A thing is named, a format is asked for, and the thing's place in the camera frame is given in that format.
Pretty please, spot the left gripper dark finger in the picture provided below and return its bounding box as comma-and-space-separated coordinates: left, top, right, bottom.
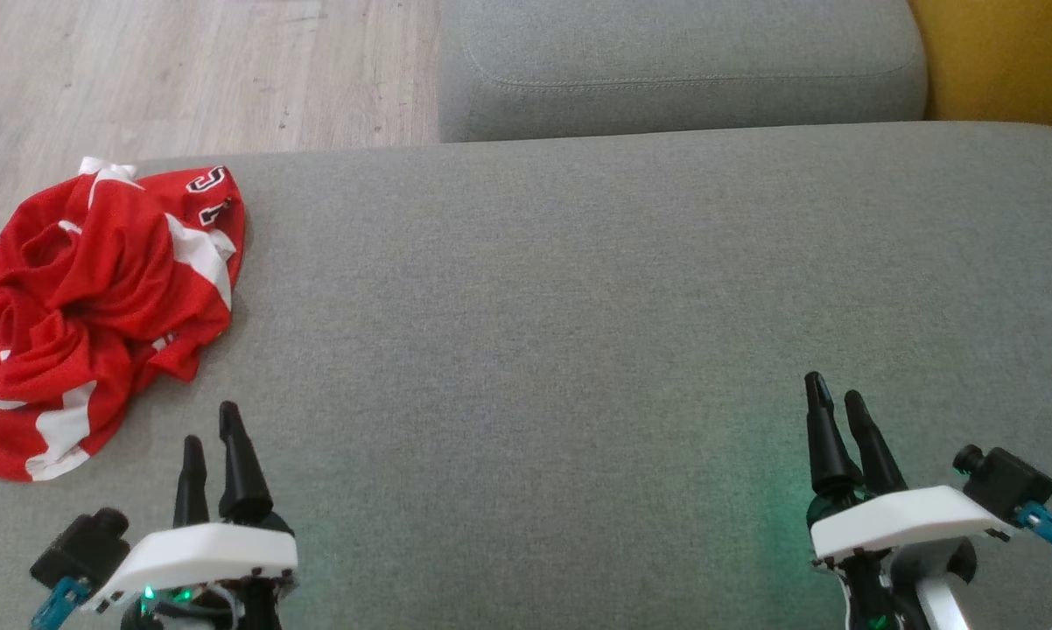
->
172, 435, 211, 529
217, 401, 276, 524

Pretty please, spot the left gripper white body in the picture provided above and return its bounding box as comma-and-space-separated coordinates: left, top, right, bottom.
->
84, 516, 300, 630

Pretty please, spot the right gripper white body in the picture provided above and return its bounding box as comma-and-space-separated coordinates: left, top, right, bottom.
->
806, 485, 1013, 630

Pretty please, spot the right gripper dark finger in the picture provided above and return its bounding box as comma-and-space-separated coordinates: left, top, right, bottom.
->
803, 372, 866, 504
843, 390, 909, 496

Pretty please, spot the red garment with number 23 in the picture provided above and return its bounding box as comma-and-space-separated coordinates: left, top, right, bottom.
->
0, 156, 248, 483

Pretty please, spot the large grey sofa seat cushion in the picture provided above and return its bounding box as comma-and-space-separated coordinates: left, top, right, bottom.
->
0, 122, 1052, 630

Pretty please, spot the small grey sofa cushion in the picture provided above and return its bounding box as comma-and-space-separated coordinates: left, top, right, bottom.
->
438, 0, 929, 144

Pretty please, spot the yellow fabric cushion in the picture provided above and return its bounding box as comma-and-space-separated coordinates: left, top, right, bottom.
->
907, 0, 1052, 136

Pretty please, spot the left camera blue cable plug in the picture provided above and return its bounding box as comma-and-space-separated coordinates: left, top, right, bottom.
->
30, 575, 91, 630

